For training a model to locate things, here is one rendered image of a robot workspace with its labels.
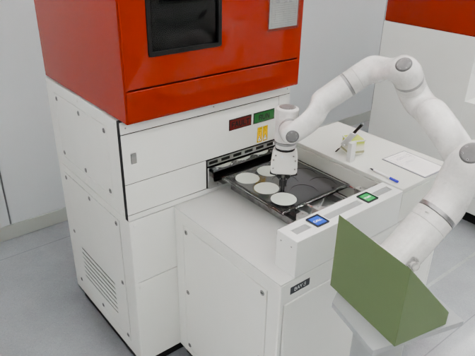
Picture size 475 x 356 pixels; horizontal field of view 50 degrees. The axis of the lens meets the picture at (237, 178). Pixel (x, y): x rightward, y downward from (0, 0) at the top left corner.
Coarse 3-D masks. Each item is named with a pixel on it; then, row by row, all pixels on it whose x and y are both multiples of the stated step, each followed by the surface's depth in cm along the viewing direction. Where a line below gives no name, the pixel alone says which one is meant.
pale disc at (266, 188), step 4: (256, 184) 205; (260, 184) 205; (264, 184) 205; (268, 184) 205; (272, 184) 205; (256, 188) 202; (260, 188) 202; (264, 188) 202; (268, 188) 202; (272, 188) 202; (276, 188) 202; (260, 192) 199; (264, 192) 199; (268, 192) 199; (272, 192) 199
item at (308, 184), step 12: (252, 168) 218; (300, 168) 219; (264, 180) 208; (276, 180) 208; (288, 180) 209; (300, 180) 209; (312, 180) 209; (324, 180) 209; (336, 180) 209; (252, 192) 199; (276, 192) 199; (288, 192) 199; (300, 192) 200; (312, 192) 200; (324, 192) 200; (276, 204) 191
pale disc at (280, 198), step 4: (272, 196) 196; (276, 196) 196; (280, 196) 196; (284, 196) 196; (288, 196) 196; (292, 196) 196; (272, 200) 194; (276, 200) 194; (280, 200) 194; (284, 200) 194; (288, 200) 194; (292, 200) 194; (296, 200) 194; (280, 204) 191; (284, 204) 191; (288, 204) 191
